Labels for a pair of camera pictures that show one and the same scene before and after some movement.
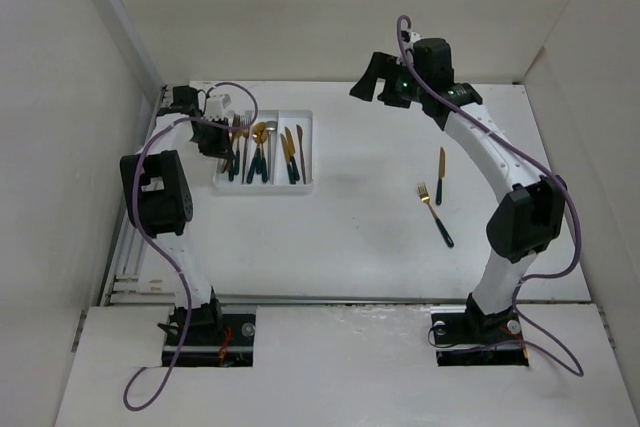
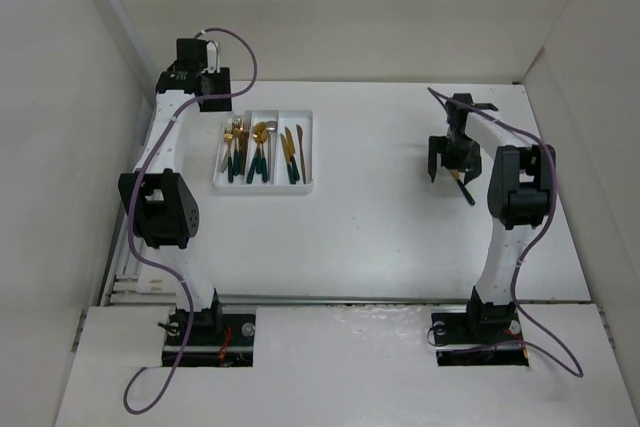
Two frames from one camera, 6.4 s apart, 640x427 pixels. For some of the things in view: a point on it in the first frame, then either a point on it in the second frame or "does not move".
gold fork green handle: [236, 123] does not move
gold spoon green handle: [257, 135] -> [264, 167]
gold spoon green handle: [264, 166] -> [258, 133]
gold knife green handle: [441, 176] -> [455, 173]
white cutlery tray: [273, 156] does not move
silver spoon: [271, 127] does not move
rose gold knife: [300, 134] does not move
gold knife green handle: [287, 156] does not move
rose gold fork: [422, 190] -> [245, 140]
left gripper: [222, 148] -> [219, 77]
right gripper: [384, 66] -> [472, 164]
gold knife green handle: [292, 152] does not move
